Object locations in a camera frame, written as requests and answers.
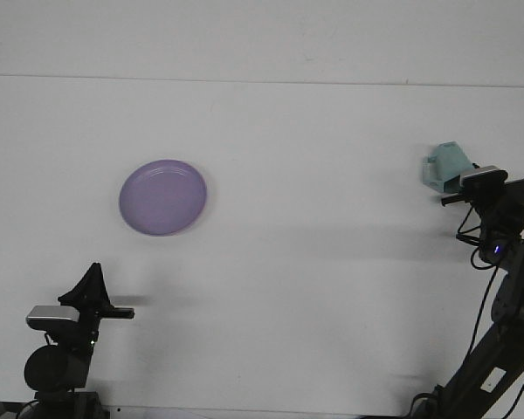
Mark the pale blue hexagonal cup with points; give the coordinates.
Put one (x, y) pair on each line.
(447, 163)

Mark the purple round plate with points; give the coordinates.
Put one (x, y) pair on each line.
(163, 198)

